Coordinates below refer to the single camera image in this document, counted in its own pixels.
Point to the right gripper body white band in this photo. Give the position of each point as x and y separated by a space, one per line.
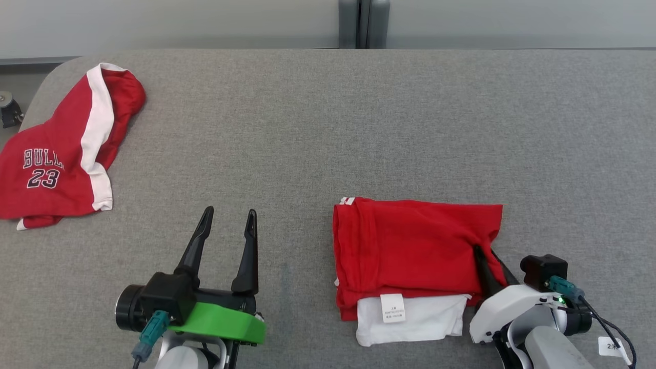
499 307

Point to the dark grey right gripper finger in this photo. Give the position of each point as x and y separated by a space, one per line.
486 279
506 277

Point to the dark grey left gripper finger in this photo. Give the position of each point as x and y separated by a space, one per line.
195 256
248 266

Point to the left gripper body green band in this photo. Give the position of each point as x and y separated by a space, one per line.
220 320

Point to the red white Bulls jersey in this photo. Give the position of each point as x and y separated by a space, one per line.
410 246

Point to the red Bulls 23 shorts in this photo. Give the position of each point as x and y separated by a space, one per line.
46 154

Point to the grey metal wheeled stand base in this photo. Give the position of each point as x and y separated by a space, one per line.
9 110

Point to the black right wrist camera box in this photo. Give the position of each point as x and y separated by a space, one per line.
543 271

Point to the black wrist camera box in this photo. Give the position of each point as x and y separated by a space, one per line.
166 294
543 271

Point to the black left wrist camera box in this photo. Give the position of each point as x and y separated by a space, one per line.
166 294

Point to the grey partition post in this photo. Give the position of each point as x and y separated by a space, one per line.
364 23

